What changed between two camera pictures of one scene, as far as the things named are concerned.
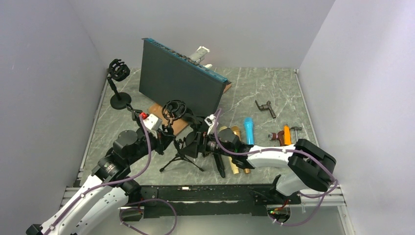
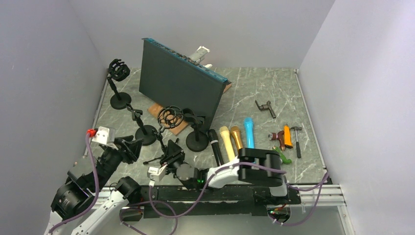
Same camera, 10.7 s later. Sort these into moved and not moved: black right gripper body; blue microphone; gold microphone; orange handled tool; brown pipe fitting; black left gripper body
Moved: black left gripper body; black right gripper body
Not moved: orange handled tool; blue microphone; gold microphone; brown pipe fitting
